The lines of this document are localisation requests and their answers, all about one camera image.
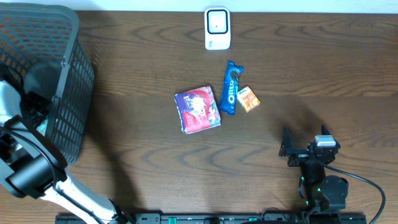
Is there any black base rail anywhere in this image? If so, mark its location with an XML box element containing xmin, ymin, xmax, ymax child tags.
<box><xmin>55</xmin><ymin>212</ymin><xmax>368</xmax><ymax>224</ymax></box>

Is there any orange Kleenex tissue pack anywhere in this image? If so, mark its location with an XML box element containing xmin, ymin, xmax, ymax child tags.
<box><xmin>237</xmin><ymin>86</ymin><xmax>261</xmax><ymax>113</ymax></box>

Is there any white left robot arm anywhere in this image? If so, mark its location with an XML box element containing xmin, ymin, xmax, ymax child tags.
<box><xmin>1</xmin><ymin>80</ymin><xmax>135</xmax><ymax>223</ymax></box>

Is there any black cable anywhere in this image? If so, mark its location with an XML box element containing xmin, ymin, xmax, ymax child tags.
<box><xmin>317</xmin><ymin>158</ymin><xmax>387</xmax><ymax>224</ymax></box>

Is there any teal snack packet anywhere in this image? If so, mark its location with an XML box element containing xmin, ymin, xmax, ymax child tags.
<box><xmin>36</xmin><ymin>119</ymin><xmax>48</xmax><ymax>136</ymax></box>

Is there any blue Oreo cookie pack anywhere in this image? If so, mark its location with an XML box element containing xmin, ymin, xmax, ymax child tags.
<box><xmin>220</xmin><ymin>61</ymin><xmax>244</xmax><ymax>115</ymax></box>

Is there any grey plastic mesh basket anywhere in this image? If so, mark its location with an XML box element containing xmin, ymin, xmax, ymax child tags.
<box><xmin>1</xmin><ymin>3</ymin><xmax>95</xmax><ymax>166</ymax></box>

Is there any red purple tissue pack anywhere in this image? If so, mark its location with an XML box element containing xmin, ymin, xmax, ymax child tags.
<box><xmin>174</xmin><ymin>86</ymin><xmax>221</xmax><ymax>134</ymax></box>

